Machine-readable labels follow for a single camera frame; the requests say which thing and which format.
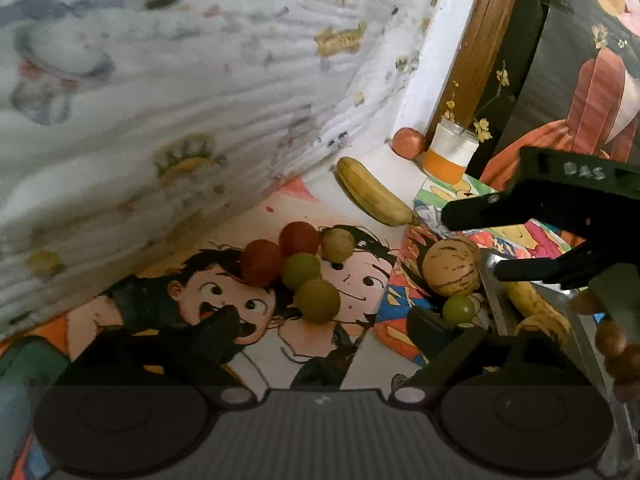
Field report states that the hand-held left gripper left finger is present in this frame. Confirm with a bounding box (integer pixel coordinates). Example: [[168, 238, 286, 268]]
[[60, 304, 251, 397]]

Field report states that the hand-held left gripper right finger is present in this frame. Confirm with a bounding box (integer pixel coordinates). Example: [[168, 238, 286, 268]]
[[400, 307, 594, 401]]

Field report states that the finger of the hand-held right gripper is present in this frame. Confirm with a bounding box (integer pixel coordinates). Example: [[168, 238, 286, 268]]
[[441, 191, 532, 235], [493, 240, 603, 287]]

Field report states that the green grape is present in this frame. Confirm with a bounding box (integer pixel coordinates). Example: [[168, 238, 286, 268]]
[[280, 252, 322, 291], [441, 295, 476, 326]]

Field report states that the metal tray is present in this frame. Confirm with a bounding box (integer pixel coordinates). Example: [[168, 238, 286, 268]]
[[478, 249, 637, 436]]

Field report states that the brown longan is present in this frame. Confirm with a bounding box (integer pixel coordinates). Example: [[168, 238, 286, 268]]
[[296, 278, 342, 324], [320, 227, 357, 264]]

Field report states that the red grape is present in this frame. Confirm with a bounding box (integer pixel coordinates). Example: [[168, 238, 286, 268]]
[[278, 221, 322, 259], [241, 239, 284, 286]]

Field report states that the person's right hand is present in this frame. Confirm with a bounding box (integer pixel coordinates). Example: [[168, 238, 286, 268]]
[[570, 290, 640, 404]]

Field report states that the small yellow fruit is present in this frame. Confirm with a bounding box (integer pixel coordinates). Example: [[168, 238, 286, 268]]
[[506, 281, 554, 320]]

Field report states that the colourful cartoon printed cloth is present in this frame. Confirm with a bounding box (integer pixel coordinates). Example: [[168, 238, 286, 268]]
[[372, 174, 573, 367]]

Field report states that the white and orange cup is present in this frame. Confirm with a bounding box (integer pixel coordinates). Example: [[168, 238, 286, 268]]
[[422, 121, 479, 184]]

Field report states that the cartoon children printed mat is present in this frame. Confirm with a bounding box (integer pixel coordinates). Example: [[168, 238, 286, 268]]
[[0, 179, 416, 480]]

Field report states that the yellow flower sprig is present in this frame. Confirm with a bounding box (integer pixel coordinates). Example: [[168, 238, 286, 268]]
[[442, 60, 512, 144]]

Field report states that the red apple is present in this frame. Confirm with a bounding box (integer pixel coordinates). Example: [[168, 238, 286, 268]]
[[391, 127, 429, 160]]

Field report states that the yellow banana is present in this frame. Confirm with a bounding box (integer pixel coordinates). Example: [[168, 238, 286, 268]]
[[336, 156, 421, 227]]

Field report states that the white cartoon printed blanket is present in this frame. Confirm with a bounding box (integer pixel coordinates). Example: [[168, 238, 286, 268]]
[[0, 0, 451, 342]]

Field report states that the wall poster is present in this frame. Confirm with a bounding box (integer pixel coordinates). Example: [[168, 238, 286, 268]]
[[480, 0, 640, 197]]

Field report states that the brown wooden frame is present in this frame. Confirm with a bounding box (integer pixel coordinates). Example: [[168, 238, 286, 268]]
[[425, 0, 527, 162]]

